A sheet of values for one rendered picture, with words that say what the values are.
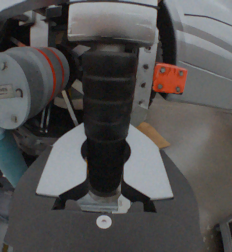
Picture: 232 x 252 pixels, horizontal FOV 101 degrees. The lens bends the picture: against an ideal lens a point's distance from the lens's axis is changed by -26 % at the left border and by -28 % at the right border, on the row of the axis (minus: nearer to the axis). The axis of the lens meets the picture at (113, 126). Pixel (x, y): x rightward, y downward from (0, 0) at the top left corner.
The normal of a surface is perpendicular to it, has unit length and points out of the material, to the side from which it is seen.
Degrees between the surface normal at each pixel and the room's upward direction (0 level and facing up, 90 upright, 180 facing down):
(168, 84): 90
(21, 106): 90
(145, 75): 90
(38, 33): 90
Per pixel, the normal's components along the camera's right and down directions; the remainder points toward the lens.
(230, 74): 0.02, 0.52
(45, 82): 0.58, 0.43
